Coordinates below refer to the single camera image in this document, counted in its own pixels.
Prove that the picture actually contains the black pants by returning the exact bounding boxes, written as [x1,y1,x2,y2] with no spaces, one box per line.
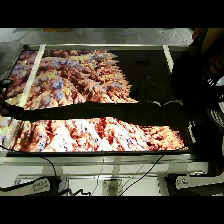
[3,73,204,136]

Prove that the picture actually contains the heap of clothes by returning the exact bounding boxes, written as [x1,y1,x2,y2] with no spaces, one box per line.
[171,28,224,134]

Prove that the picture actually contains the black cable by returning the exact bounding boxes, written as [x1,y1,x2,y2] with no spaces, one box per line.
[118,153,166,197]
[68,188,93,197]
[0,143,60,179]

